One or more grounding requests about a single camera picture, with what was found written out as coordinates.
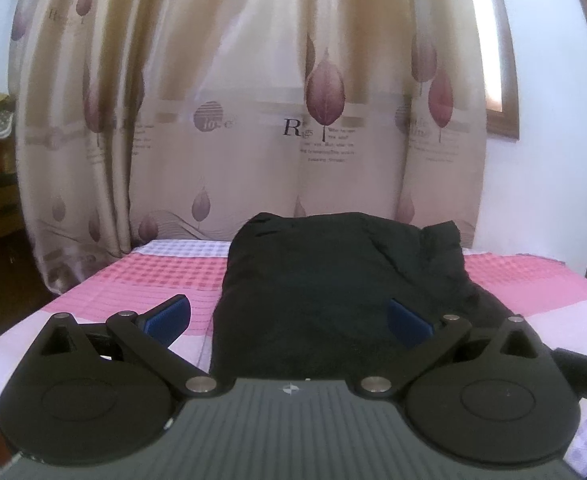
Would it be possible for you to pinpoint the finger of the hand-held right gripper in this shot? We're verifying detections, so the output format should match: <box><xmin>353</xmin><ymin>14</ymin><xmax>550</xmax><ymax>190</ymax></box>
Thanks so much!
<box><xmin>550</xmin><ymin>347</ymin><xmax>587</xmax><ymax>413</ymax></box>

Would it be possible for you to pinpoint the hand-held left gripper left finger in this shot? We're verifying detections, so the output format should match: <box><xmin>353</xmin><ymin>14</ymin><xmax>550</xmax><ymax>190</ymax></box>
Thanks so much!
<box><xmin>38</xmin><ymin>294</ymin><xmax>235</xmax><ymax>401</ymax></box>

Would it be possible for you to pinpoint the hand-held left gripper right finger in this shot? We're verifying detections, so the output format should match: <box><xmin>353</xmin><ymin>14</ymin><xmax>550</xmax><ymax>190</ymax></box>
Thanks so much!
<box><xmin>346</xmin><ymin>297</ymin><xmax>543</xmax><ymax>401</ymax></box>

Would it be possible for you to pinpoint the black jacket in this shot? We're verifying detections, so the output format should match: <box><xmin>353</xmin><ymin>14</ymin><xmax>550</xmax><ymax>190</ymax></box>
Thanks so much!
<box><xmin>208</xmin><ymin>211</ymin><xmax>521</xmax><ymax>386</ymax></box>

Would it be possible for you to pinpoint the bed with pink checked sheet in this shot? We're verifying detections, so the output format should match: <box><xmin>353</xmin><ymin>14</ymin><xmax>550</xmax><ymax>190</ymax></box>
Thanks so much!
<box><xmin>0</xmin><ymin>239</ymin><xmax>587</xmax><ymax>480</ymax></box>

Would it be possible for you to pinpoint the dark wooden cabinet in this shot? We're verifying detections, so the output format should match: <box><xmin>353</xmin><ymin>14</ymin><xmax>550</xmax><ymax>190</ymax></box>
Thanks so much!
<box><xmin>0</xmin><ymin>180</ymin><xmax>52</xmax><ymax>331</ymax></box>

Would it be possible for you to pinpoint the beige leaf print curtain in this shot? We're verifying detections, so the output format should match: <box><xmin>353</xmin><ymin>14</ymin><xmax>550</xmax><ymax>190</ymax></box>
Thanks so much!
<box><xmin>6</xmin><ymin>0</ymin><xmax>490</xmax><ymax>296</ymax></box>

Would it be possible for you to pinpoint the brown wooden window frame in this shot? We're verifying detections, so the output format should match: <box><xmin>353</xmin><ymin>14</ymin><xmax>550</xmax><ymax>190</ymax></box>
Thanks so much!
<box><xmin>482</xmin><ymin>0</ymin><xmax>520</xmax><ymax>141</ymax></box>

